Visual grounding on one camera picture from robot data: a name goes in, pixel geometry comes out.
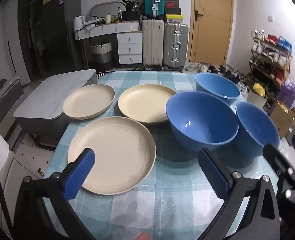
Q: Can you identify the silver suitcase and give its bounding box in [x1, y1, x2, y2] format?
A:
[163, 21, 189, 69]

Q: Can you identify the brown shoe box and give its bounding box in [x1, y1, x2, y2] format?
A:
[165, 7, 182, 16]

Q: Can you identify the pile of assorted shoes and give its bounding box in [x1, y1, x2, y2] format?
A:
[185, 61, 248, 92]

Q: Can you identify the white paper roll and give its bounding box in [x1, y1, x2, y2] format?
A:
[73, 16, 86, 31]

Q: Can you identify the dark refrigerator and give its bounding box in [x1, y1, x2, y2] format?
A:
[41, 0, 85, 73]

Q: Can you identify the white trash bin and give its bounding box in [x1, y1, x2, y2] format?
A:
[246, 82, 268, 111]

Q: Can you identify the grey marble-top side table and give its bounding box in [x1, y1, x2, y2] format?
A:
[13, 69, 98, 137]

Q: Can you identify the beige plate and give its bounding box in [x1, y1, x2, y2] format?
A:
[67, 117, 157, 195]
[117, 84, 178, 125]
[63, 84, 116, 120]

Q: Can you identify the white dressing table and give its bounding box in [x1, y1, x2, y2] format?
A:
[74, 21, 143, 66]

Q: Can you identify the cardboard box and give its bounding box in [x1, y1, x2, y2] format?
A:
[269, 101, 295, 140]

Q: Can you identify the black bag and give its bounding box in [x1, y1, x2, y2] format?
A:
[123, 0, 141, 21]

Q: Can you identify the arched mirror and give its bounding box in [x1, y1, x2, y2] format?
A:
[89, 2, 127, 22]

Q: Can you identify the purple plastic bag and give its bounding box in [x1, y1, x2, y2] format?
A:
[279, 80, 295, 108]

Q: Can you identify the yellow white box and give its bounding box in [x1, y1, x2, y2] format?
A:
[165, 14, 185, 23]

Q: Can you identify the wooden door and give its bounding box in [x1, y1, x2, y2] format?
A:
[188, 0, 234, 66]

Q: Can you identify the teal checked tablecloth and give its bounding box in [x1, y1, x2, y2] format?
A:
[44, 70, 280, 240]

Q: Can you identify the striped laundry basket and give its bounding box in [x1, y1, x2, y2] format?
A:
[89, 40, 113, 72]

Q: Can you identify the wooden shoe rack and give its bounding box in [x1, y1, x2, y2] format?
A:
[248, 29, 293, 111]

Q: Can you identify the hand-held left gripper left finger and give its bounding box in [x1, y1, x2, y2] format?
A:
[13, 148, 96, 240]

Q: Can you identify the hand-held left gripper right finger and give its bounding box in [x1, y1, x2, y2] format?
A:
[198, 148, 281, 240]

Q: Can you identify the cream suitcase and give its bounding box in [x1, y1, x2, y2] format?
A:
[141, 19, 164, 68]

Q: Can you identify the blue bowl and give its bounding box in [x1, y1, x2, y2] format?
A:
[195, 73, 241, 105]
[166, 91, 239, 153]
[235, 102, 280, 157]

